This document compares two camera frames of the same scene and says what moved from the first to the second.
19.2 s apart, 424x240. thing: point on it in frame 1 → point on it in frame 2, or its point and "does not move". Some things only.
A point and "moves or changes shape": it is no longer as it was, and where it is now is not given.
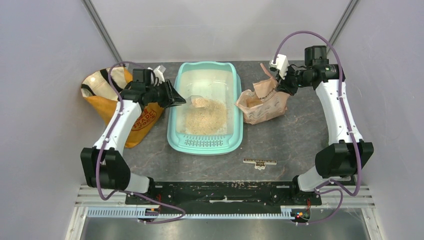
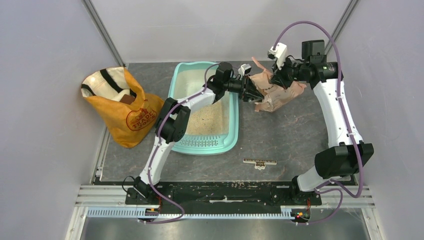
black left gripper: [172, 98] → [249, 91]
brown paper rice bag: [264, 102] moves or changes shape
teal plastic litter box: [211, 120] does not move
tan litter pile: [205, 117] does not move
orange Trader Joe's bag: [101, 87] does not move
